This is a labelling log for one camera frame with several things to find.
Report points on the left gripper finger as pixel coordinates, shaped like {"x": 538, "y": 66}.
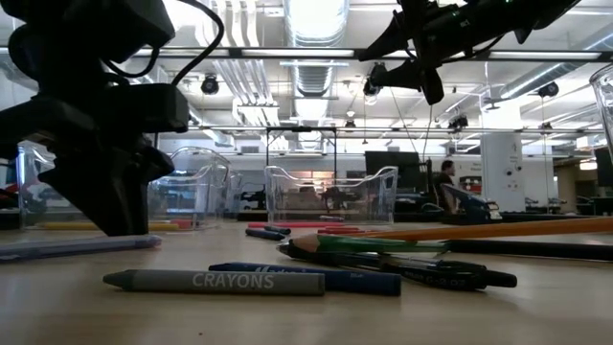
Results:
{"x": 105, "y": 201}

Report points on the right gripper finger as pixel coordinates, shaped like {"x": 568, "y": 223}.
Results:
{"x": 402, "y": 76}
{"x": 392, "y": 40}

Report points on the yellow pencil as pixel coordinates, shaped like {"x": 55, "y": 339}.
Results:
{"x": 163, "y": 226}

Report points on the red crayon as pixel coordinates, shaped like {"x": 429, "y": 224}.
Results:
{"x": 182, "y": 223}

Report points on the dark purple pen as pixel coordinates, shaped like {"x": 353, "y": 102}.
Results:
{"x": 331, "y": 218}

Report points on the dark blue crayon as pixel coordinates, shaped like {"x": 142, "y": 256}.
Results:
{"x": 265, "y": 234}

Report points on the bright green pencil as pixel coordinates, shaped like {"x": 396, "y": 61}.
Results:
{"x": 373, "y": 244}

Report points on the blue pen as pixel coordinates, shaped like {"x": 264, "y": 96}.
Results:
{"x": 279, "y": 229}

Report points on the orange pencil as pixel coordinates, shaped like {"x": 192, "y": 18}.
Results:
{"x": 503, "y": 229}

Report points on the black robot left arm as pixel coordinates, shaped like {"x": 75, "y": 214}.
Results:
{"x": 72, "y": 29}

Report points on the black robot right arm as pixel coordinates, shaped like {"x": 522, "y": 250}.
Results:
{"x": 517, "y": 19}

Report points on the lavender pen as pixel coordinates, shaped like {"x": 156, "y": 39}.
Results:
{"x": 72, "y": 246}

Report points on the clear plastic bin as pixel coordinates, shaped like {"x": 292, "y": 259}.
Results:
{"x": 237, "y": 191}
{"x": 606, "y": 96}
{"x": 29, "y": 201}
{"x": 287, "y": 201}

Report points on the black ceiling device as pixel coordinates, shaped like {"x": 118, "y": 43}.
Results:
{"x": 459, "y": 122}

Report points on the large black monitor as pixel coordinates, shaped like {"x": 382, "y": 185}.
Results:
{"x": 392, "y": 165}

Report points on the person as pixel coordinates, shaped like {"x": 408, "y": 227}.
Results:
{"x": 447, "y": 179}

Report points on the grey crayon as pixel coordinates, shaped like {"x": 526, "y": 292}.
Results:
{"x": 215, "y": 282}

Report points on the black spring clamp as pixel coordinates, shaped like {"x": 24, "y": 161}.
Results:
{"x": 471, "y": 203}

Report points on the background dark machine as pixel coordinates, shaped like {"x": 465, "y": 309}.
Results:
{"x": 254, "y": 196}

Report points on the white ceiling pipes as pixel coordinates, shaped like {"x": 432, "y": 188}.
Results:
{"x": 249, "y": 86}

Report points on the red pen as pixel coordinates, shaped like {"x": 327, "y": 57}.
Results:
{"x": 345, "y": 231}

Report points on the pink pen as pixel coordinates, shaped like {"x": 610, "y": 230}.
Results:
{"x": 297, "y": 224}

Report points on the black gel pen with clip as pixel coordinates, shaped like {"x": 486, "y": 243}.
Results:
{"x": 431, "y": 273}

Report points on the black overhead camera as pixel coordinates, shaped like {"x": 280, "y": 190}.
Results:
{"x": 366, "y": 87}

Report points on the silver ventilation duct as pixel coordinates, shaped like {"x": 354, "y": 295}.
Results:
{"x": 313, "y": 79}

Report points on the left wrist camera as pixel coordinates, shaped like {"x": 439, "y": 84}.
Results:
{"x": 143, "y": 108}

